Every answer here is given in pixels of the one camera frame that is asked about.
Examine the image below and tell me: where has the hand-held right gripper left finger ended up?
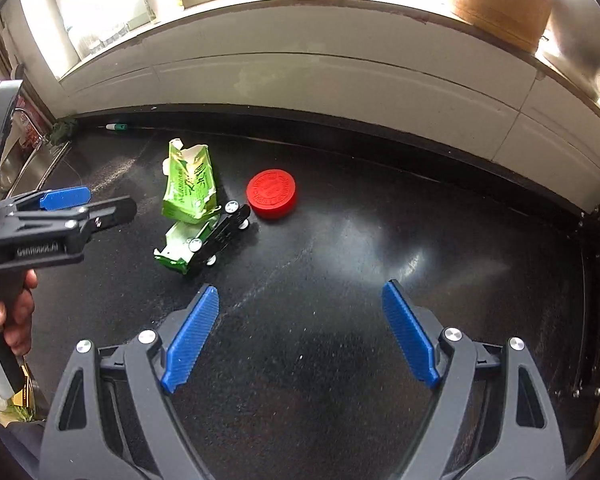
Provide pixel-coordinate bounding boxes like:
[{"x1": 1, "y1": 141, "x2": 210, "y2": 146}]
[{"x1": 39, "y1": 285, "x2": 220, "y2": 480}]

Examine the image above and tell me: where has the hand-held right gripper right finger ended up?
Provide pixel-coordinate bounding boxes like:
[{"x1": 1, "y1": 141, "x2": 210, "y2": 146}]
[{"x1": 381, "y1": 280, "x2": 567, "y2": 480}]

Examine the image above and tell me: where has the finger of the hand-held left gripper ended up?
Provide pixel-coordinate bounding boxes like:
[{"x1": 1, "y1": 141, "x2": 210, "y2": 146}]
[
  {"x1": 10, "y1": 196, "x2": 137, "y2": 241},
  {"x1": 0, "y1": 186, "x2": 92, "y2": 219}
]

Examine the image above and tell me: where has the torn green carton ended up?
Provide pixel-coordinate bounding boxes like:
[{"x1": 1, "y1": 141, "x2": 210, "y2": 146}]
[{"x1": 161, "y1": 138, "x2": 221, "y2": 224}]

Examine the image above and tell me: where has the person's left hand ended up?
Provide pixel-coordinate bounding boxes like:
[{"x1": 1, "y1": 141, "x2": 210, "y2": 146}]
[{"x1": 0, "y1": 269, "x2": 39, "y2": 357}]

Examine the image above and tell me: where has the steel sink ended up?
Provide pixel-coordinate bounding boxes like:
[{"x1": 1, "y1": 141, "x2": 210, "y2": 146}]
[{"x1": 0, "y1": 140, "x2": 72, "y2": 202}]

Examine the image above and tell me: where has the green scouring pad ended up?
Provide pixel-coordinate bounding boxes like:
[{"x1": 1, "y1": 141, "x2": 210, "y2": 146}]
[{"x1": 51, "y1": 119, "x2": 79, "y2": 144}]

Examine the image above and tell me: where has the chrome faucet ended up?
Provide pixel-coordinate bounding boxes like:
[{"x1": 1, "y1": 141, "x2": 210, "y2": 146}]
[{"x1": 12, "y1": 106, "x2": 48, "y2": 151}]

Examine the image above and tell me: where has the red label bottle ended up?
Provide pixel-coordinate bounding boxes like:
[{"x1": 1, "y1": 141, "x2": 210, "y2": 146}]
[{"x1": 20, "y1": 114, "x2": 43, "y2": 148}]

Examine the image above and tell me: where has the green and black toy truck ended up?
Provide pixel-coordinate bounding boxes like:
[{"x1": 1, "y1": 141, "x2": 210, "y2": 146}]
[{"x1": 153, "y1": 201, "x2": 254, "y2": 276}]

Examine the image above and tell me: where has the red round lid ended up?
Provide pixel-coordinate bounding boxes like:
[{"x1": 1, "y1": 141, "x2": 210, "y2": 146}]
[{"x1": 246, "y1": 170, "x2": 300, "y2": 220}]

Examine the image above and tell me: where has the bamboo canister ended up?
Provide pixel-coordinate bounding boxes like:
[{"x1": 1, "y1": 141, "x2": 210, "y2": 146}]
[{"x1": 450, "y1": 0, "x2": 556, "y2": 54}]

